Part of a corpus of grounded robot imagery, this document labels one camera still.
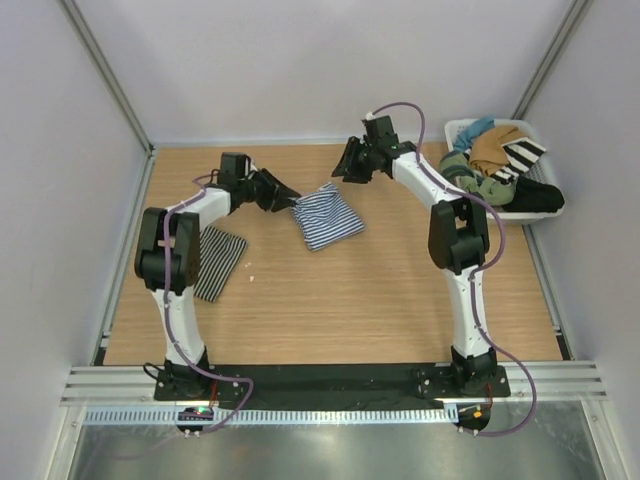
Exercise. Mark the right aluminium corner post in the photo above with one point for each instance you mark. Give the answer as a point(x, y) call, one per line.
point(568, 26)

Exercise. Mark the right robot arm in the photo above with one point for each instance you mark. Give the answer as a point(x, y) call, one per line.
point(458, 240)

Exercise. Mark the left aluminium corner post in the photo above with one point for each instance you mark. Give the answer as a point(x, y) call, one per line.
point(90, 43)

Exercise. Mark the aluminium corner post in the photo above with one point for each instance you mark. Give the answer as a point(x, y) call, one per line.
point(90, 43)
point(568, 26)

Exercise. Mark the tan brown garment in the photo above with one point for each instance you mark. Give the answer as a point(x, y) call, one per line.
point(487, 154)

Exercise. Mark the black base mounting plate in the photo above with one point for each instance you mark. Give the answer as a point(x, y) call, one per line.
point(326, 386)

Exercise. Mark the aluminium front rail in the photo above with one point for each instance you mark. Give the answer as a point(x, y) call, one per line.
point(547, 380)

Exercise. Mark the blue white striped tank top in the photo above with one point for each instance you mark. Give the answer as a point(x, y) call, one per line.
point(324, 217)

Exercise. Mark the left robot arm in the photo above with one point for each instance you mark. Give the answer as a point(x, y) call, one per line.
point(168, 259)

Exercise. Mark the perforated cable duct strip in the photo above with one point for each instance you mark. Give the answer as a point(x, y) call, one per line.
point(183, 415)

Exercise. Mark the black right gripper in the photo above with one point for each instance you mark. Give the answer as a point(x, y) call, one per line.
point(348, 165)

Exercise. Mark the teal blue garment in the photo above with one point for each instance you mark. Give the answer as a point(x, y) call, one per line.
point(465, 138)

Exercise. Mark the olive green garment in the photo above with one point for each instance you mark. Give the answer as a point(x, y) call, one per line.
point(456, 169)

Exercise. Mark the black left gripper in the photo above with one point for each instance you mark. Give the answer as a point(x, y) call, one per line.
point(278, 196)

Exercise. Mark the wide black white striped garment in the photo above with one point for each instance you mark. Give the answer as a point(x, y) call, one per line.
point(521, 156)

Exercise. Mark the black white striped tank top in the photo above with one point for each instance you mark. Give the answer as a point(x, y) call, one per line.
point(220, 253)

